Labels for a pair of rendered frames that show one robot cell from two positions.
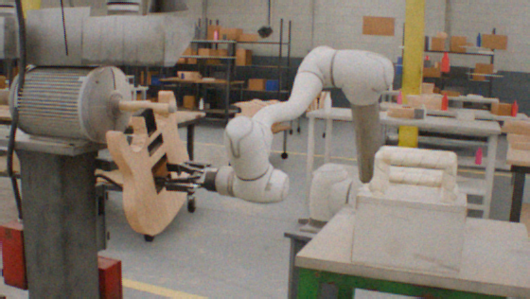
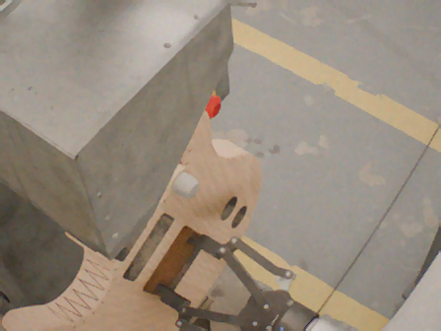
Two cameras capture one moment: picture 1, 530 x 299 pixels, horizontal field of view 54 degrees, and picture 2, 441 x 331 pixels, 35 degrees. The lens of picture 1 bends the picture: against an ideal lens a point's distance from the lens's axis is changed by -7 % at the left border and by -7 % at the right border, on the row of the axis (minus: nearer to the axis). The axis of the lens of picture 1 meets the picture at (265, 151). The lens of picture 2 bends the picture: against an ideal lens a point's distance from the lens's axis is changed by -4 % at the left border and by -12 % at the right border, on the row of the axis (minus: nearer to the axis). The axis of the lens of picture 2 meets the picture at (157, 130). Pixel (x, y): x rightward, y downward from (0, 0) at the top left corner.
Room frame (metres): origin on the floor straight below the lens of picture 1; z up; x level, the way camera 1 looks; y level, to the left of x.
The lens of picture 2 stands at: (1.31, 0.10, 1.91)
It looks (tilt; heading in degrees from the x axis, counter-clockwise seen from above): 52 degrees down; 27
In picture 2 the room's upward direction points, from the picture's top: 11 degrees counter-clockwise
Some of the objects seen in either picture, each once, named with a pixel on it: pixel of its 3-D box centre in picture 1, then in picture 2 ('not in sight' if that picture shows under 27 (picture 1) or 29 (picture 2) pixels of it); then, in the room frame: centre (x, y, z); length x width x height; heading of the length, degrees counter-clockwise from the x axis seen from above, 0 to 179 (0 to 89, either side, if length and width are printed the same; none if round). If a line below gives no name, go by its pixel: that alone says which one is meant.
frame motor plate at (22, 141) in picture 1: (57, 141); not in sight; (1.88, 0.74, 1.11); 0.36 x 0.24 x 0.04; 69
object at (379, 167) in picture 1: (379, 176); not in sight; (1.31, -0.28, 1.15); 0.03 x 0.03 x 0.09
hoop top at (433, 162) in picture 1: (415, 160); not in sight; (1.29, -0.36, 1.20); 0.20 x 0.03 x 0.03; 72
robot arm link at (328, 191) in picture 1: (331, 192); not in sight; (2.30, -0.28, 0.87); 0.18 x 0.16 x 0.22; 64
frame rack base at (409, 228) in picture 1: (410, 227); not in sight; (1.33, -0.37, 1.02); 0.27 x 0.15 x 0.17; 73
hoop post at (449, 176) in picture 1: (449, 183); not in sight; (1.26, -0.44, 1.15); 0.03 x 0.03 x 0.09
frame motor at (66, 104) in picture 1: (71, 102); not in sight; (1.86, 0.67, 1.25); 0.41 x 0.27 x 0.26; 69
